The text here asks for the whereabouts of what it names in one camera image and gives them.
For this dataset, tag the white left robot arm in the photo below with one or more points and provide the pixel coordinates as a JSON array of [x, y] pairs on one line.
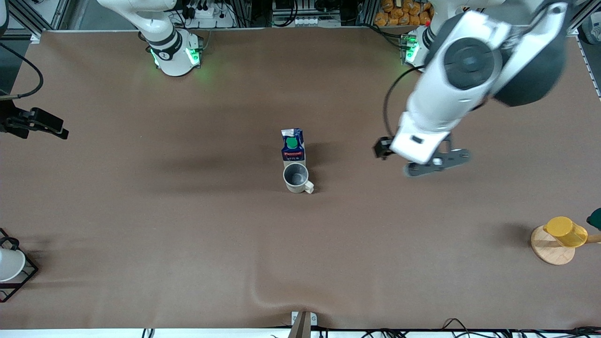
[[436, 103]]

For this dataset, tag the white ceramic cup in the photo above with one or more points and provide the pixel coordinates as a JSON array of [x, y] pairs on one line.
[[9, 265]]

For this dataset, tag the white power strip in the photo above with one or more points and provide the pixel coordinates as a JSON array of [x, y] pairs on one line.
[[314, 21], [211, 21]]

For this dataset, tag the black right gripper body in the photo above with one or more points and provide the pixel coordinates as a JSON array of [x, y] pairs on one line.
[[10, 117]]

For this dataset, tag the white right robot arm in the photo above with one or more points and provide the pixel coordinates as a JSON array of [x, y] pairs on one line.
[[173, 51]]

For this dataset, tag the white mug with HOME print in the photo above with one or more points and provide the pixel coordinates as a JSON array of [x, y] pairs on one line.
[[296, 174]]

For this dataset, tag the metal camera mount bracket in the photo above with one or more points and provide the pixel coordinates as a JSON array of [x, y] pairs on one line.
[[303, 324]]

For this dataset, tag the aluminium frame profile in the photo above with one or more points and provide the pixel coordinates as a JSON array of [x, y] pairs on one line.
[[36, 36], [574, 32]]

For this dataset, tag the dark green cup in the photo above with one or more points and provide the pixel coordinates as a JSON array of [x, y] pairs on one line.
[[595, 219]]

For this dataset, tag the pile of orange bread rolls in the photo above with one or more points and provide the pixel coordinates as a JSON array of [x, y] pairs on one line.
[[399, 14]]

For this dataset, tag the wooden mug stand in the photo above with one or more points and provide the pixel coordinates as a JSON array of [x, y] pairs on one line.
[[551, 253]]

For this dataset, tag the blue white milk carton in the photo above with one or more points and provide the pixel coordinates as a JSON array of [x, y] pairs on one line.
[[293, 152]]

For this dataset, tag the yellow cup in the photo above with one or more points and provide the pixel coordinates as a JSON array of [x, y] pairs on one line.
[[566, 231]]

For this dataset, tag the brown table cover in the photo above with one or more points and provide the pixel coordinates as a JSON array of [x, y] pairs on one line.
[[188, 211]]

